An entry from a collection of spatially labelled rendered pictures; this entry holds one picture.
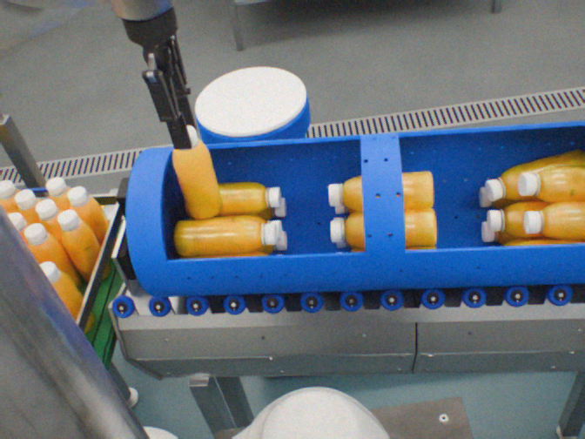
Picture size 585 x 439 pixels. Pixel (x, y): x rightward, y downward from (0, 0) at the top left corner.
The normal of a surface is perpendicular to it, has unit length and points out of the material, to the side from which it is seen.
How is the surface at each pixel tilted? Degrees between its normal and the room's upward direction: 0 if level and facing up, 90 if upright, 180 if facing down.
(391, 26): 0
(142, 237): 53
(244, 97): 0
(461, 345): 71
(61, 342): 85
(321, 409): 5
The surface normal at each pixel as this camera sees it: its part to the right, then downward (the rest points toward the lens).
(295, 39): -0.12, -0.69
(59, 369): 0.89, 0.14
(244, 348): -0.09, 0.46
